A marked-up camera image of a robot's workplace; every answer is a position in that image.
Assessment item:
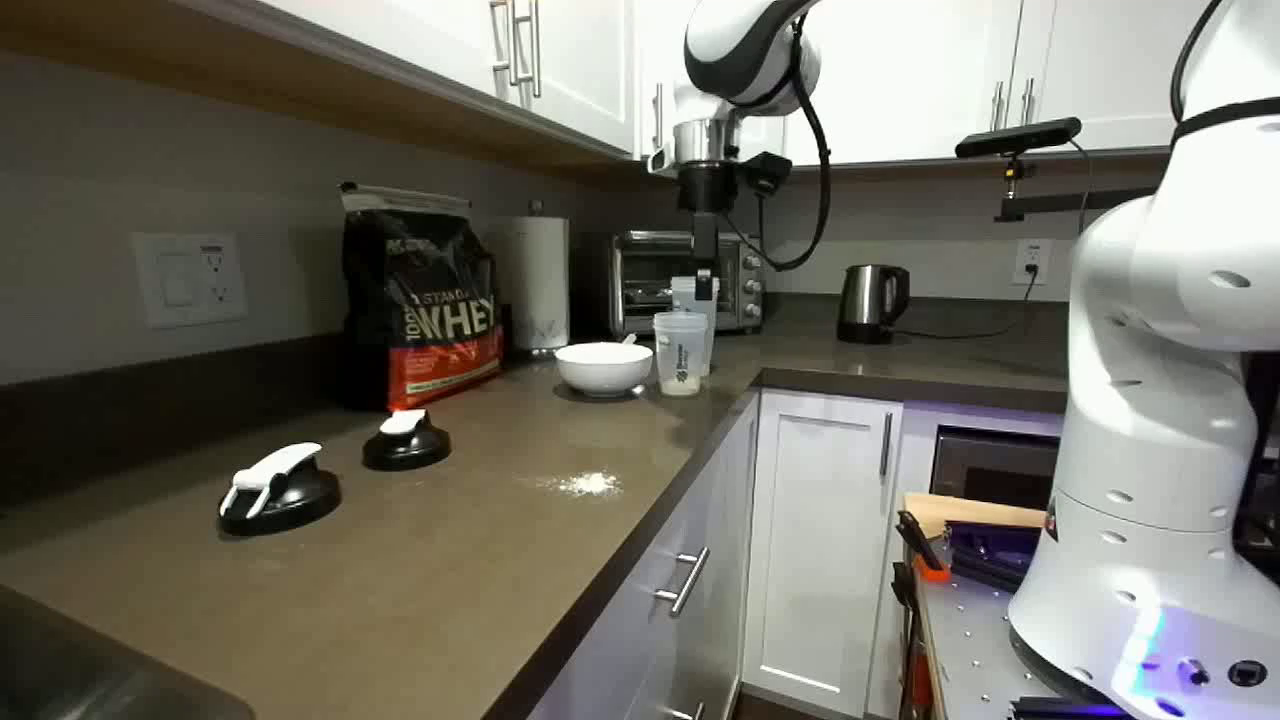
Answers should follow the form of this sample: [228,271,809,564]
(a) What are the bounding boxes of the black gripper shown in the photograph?
[674,117,791,213]

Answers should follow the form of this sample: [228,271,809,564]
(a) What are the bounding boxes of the tall clear shaker cup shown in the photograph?
[668,267,720,352]

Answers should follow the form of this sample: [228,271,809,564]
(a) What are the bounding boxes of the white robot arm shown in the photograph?
[1010,0,1280,720]

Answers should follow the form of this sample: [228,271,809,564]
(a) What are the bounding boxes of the small clear plastic cup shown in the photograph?
[651,313,710,394]

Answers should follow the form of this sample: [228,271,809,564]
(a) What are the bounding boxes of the silver toaster oven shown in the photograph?
[610,226,766,336]

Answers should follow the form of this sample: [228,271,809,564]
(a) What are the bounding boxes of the white paper towel roll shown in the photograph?
[514,216,568,355]

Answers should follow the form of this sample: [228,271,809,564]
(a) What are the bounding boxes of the steel electric kettle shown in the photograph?
[838,263,912,342]

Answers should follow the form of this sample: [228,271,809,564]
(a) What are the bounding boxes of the white bowl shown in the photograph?
[558,339,651,394]

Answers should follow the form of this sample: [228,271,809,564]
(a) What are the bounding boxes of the white upper cabinets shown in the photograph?
[172,0,1212,171]

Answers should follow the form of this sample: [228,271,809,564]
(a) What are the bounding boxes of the black whey protein bag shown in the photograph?
[342,185,506,413]

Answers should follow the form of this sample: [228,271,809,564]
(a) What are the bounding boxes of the white lower cabinet door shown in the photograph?
[743,392,901,714]

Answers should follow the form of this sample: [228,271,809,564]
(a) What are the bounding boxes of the white powder spill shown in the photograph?
[558,472,621,497]

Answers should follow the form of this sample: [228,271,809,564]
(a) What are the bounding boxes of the small black white lid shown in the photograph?
[366,407,451,472]

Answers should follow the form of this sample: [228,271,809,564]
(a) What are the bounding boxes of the wooden board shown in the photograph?
[905,493,1045,535]

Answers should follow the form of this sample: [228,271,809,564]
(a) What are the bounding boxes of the black orange tool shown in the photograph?
[896,508,953,582]

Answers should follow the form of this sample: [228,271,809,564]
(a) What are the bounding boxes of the black shaker lid white flip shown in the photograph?
[217,438,345,535]

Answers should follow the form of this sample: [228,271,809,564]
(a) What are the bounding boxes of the steel sink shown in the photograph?
[0,588,256,720]

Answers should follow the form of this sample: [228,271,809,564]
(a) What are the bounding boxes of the black camera on stand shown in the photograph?
[953,110,1160,226]

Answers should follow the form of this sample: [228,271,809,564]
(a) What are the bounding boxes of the wall power outlet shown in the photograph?
[1017,239,1050,283]

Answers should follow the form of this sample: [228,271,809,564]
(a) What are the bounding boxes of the white drawer front with handle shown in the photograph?
[527,405,756,720]

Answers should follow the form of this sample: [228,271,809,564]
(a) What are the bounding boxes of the white wall outlet plate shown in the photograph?
[131,230,248,327]

